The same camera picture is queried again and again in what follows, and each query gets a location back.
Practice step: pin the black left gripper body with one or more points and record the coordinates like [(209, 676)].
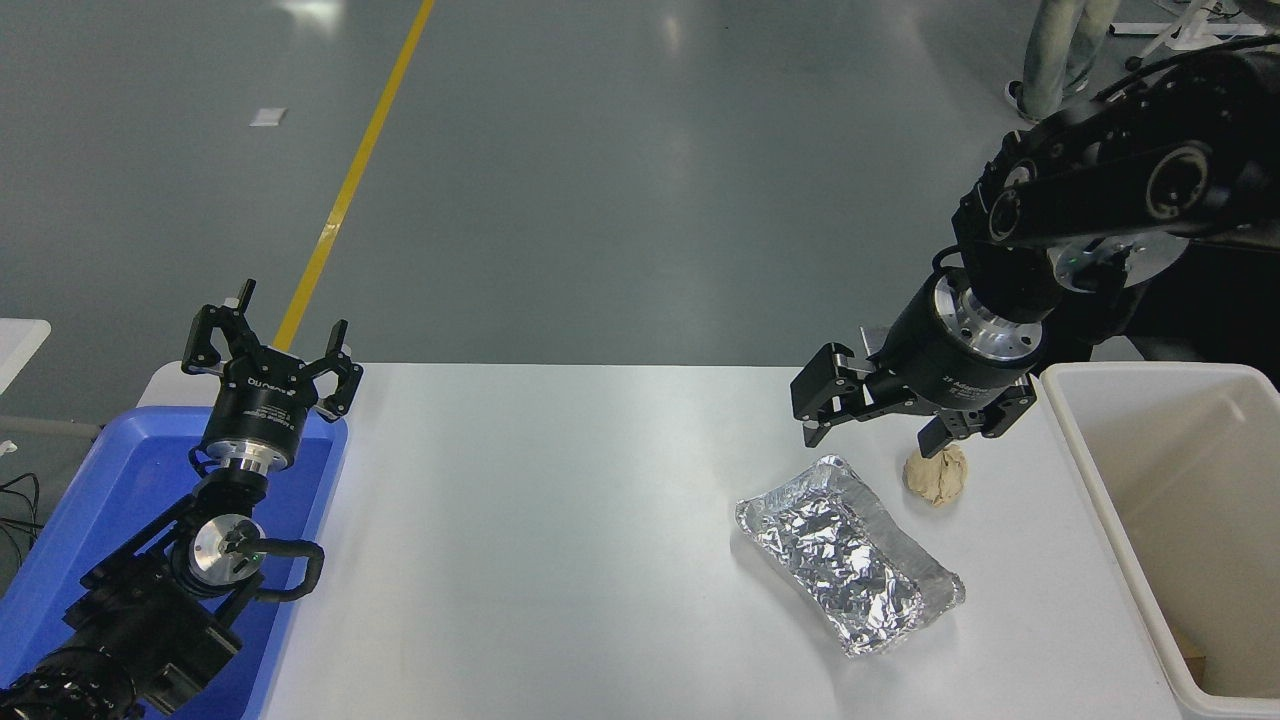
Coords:
[(262, 405)]

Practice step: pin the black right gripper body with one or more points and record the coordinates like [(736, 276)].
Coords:
[(935, 365)]

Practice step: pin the silver foil tray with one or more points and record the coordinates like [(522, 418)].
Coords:
[(850, 555)]

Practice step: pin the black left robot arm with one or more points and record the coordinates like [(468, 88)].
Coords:
[(150, 610)]

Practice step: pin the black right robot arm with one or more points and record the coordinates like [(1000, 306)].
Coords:
[(1100, 170)]

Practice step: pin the metal floor plate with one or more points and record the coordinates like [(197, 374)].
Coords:
[(873, 340)]

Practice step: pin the crumpled tan paper ball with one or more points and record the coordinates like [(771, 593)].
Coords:
[(938, 478)]

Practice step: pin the blue plastic tray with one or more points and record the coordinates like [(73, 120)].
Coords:
[(110, 490)]

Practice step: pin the white side table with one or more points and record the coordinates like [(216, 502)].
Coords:
[(18, 345)]

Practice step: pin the large pale plastic bin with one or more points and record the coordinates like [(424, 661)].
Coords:
[(1180, 480)]

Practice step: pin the white paper scrap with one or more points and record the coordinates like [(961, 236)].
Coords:
[(268, 116)]

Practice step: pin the brown cardboard scrap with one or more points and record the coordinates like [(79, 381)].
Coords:
[(1192, 655)]

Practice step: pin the standing person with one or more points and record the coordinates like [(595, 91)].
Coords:
[(1060, 50)]

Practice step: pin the white wheeled chair base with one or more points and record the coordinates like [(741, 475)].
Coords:
[(1180, 28)]

